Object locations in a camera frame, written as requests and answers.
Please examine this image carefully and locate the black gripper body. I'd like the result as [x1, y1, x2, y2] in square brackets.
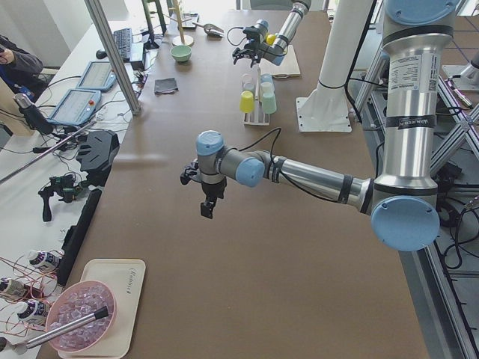
[201, 178, 227, 203]
[241, 26, 261, 56]

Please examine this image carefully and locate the mint green cup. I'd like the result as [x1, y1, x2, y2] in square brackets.
[261, 92, 277, 114]

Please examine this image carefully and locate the pink cup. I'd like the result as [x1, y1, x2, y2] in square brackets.
[241, 73, 254, 85]

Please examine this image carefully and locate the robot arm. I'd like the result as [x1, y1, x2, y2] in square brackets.
[232, 0, 311, 67]
[180, 1, 459, 251]

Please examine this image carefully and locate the blue cup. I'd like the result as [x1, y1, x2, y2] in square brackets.
[260, 73, 273, 83]

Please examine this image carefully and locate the grey cup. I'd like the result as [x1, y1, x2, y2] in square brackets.
[242, 82, 255, 93]

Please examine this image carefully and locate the white cup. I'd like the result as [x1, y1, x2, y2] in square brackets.
[260, 82, 274, 95]

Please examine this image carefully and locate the yellow cup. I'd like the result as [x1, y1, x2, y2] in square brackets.
[239, 90, 254, 114]

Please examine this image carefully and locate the yellow lemon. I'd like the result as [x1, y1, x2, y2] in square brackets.
[266, 34, 276, 46]

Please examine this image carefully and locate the wooden cutting board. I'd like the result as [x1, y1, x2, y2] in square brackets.
[259, 45, 301, 79]

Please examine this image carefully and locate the metal scoop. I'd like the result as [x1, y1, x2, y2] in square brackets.
[193, 22, 225, 37]

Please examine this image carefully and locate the green bowl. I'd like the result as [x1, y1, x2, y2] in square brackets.
[170, 45, 192, 63]

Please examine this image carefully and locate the wooden mug tree stand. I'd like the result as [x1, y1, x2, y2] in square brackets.
[172, 0, 194, 46]

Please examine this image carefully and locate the grey cloth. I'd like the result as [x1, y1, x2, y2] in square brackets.
[153, 78, 178, 95]

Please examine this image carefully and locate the cream plastic tray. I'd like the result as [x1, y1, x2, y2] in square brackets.
[46, 259, 146, 358]

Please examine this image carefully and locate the black keyboard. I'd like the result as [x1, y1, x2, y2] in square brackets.
[112, 28, 132, 62]

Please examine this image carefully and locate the black gripper stand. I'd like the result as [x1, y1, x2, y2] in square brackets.
[76, 129, 120, 186]

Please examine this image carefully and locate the black computer mouse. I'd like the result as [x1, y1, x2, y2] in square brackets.
[96, 50, 107, 60]

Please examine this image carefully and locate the blue teach pendant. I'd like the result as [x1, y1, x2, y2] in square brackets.
[76, 61, 116, 92]
[46, 88, 102, 126]

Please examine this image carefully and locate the pink bowl of ice cubes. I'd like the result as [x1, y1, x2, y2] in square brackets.
[46, 280, 116, 353]

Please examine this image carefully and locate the white wire cup rack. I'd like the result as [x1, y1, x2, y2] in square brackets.
[243, 65, 270, 126]

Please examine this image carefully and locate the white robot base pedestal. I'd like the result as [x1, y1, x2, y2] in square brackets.
[296, 0, 376, 133]

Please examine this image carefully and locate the aluminium frame post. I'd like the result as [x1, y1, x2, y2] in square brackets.
[85, 0, 141, 116]

